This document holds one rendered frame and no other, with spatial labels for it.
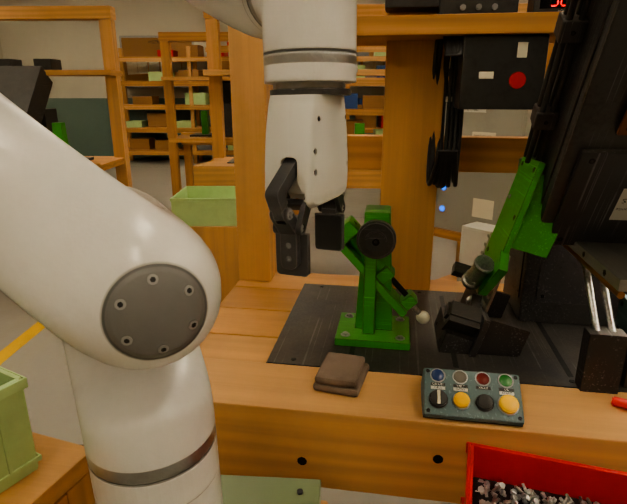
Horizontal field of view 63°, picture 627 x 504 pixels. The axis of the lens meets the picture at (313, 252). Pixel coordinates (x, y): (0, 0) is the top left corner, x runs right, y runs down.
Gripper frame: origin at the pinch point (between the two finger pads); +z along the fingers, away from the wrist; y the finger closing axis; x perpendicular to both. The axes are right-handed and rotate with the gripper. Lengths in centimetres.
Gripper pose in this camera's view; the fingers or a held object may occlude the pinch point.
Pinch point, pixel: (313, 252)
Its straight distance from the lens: 51.0
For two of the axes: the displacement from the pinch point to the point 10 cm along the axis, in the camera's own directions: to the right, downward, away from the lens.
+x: 9.2, 0.9, -3.8
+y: -3.9, 2.5, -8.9
